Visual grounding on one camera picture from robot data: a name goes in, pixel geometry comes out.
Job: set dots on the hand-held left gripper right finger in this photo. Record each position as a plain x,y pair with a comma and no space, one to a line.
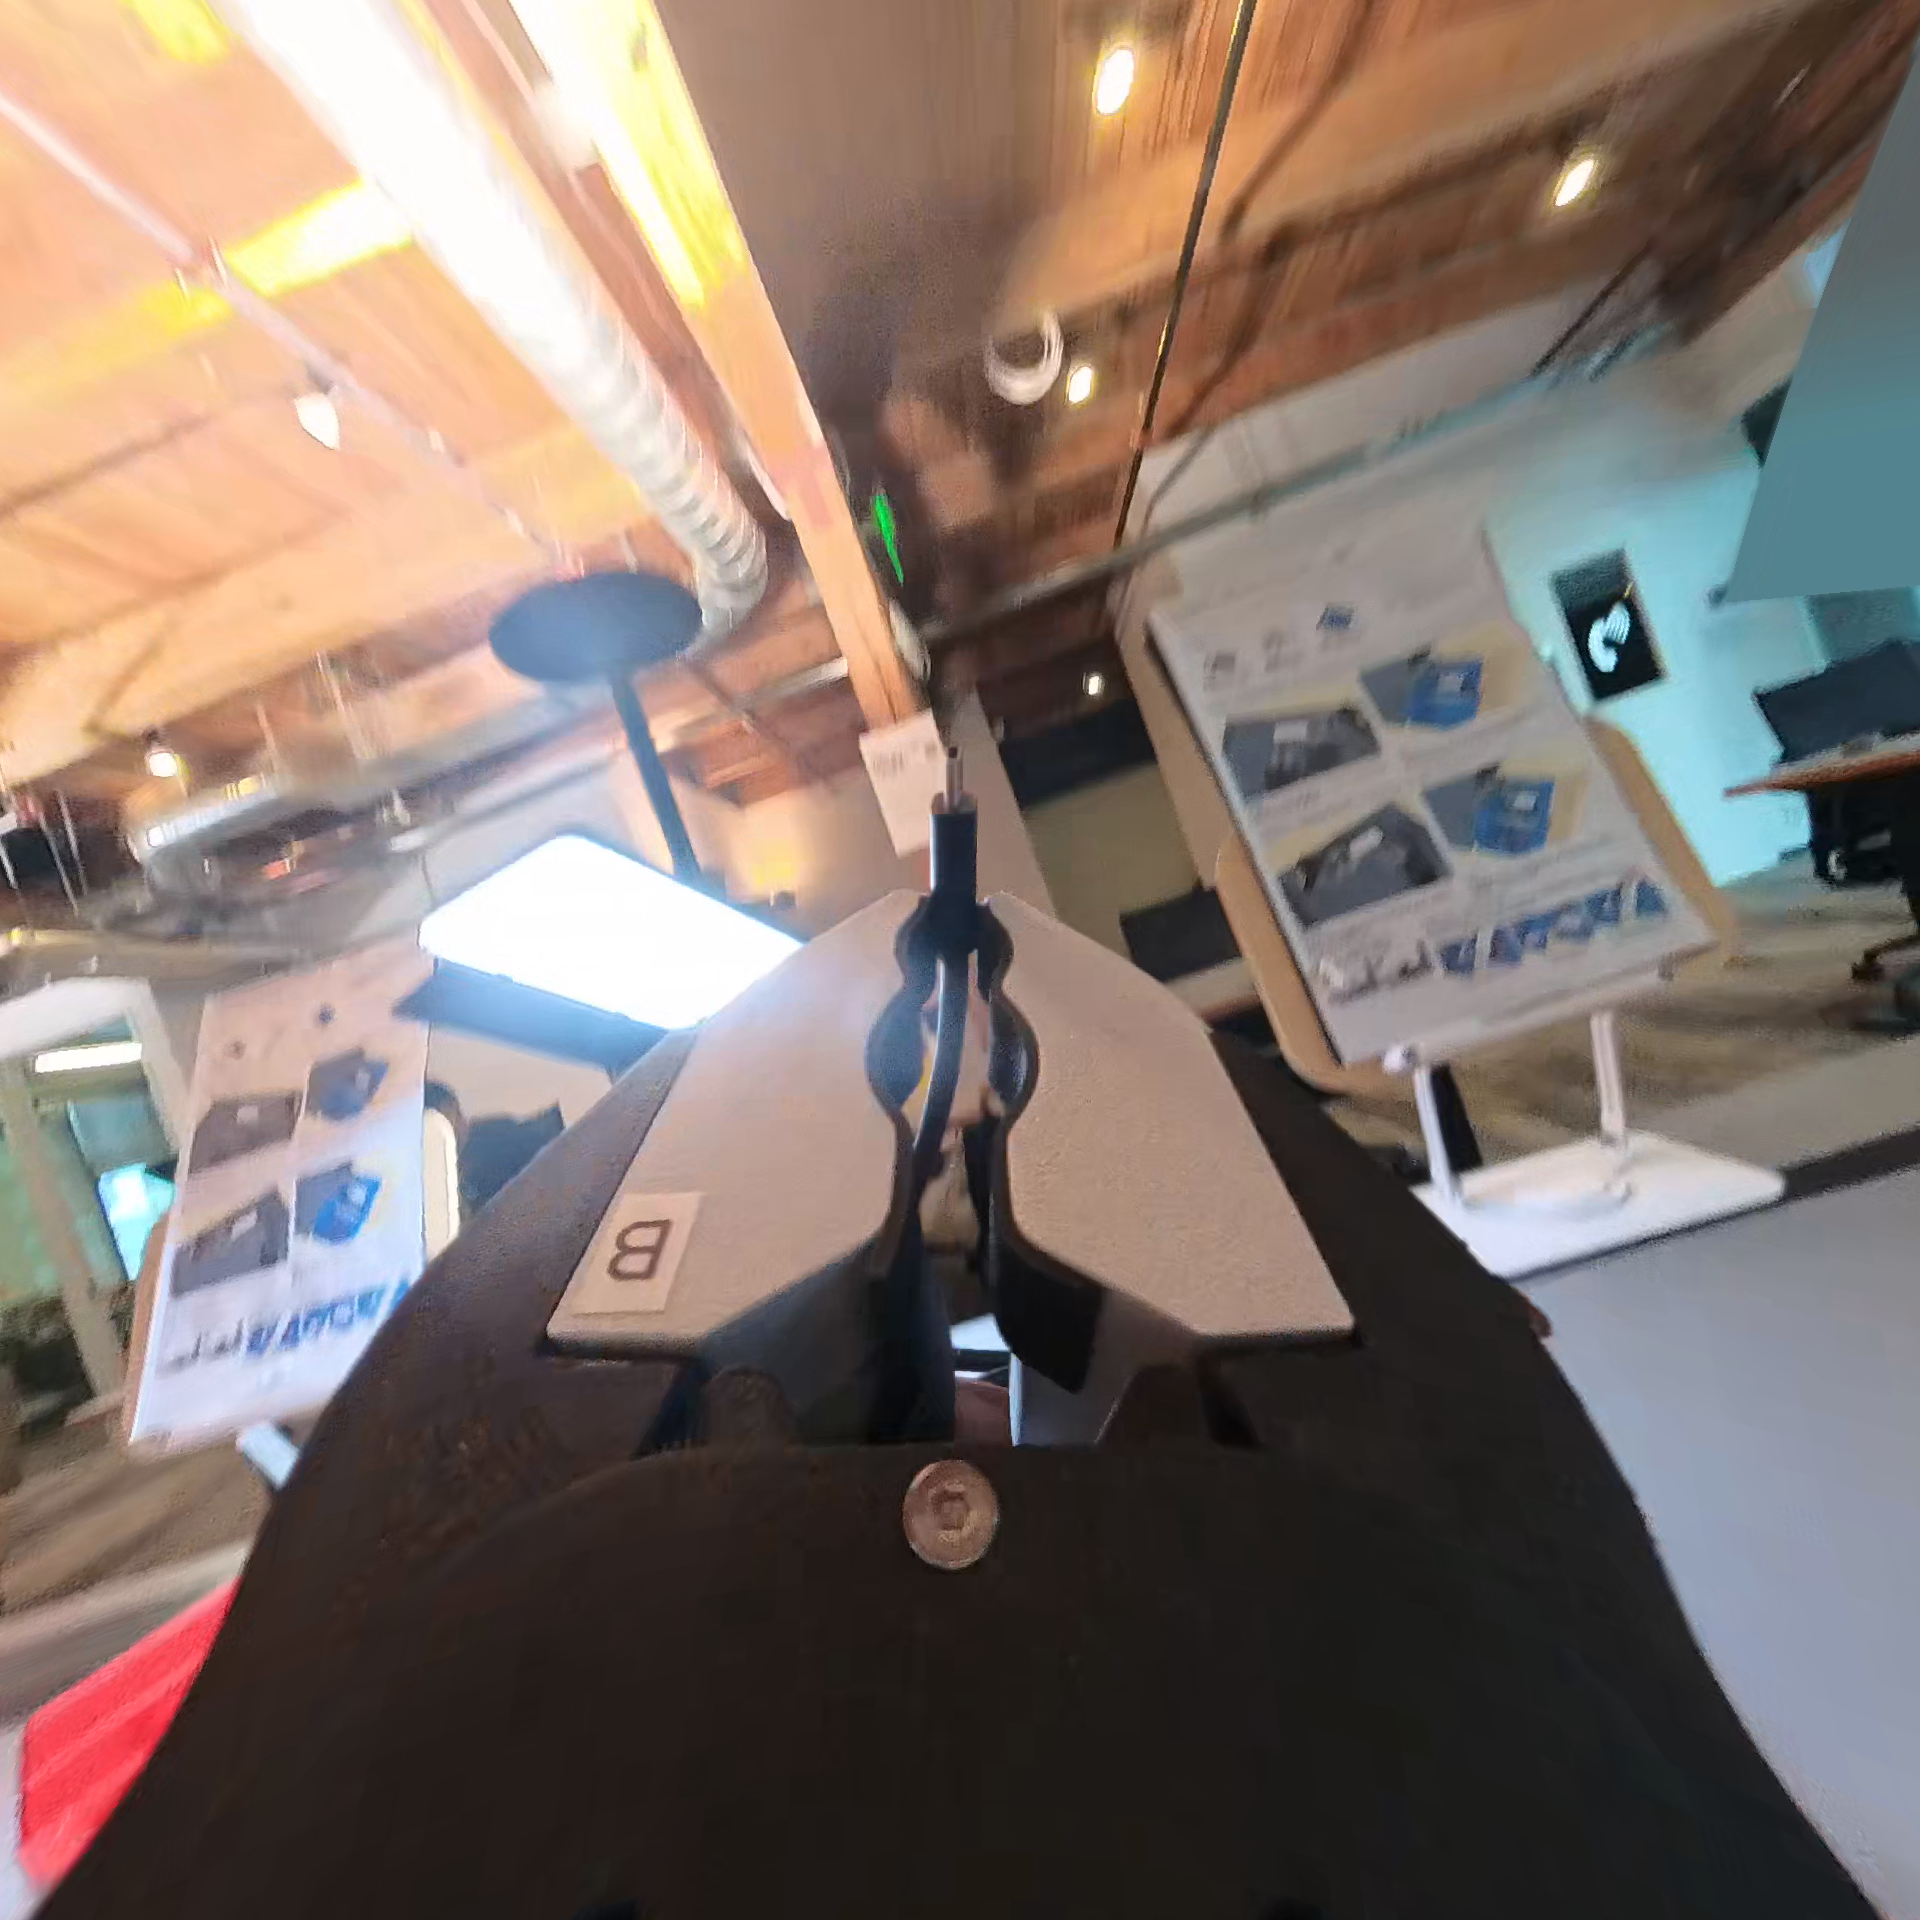
1154,1184

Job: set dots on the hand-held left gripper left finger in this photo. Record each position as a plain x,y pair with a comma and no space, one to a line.
751,1172

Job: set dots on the red plastic bin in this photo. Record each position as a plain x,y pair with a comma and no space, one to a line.
105,1740

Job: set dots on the led light panel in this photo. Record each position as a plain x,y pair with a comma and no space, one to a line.
600,923

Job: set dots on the instruction poster on stand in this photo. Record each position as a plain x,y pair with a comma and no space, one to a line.
1590,1200

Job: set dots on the black disc-top stand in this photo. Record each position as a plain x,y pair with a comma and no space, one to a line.
592,630

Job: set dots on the green exit sign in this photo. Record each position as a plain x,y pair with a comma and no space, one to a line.
888,533

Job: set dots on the phone icon glass door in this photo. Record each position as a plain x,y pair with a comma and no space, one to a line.
1604,630

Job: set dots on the wooden office desk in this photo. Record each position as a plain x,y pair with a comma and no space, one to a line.
1828,774

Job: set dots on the white ceiling disc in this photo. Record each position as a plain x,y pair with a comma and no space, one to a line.
1026,370

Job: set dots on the black computer monitor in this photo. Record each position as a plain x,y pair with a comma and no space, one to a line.
1844,699

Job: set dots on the silver air duct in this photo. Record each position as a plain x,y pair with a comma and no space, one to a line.
662,452

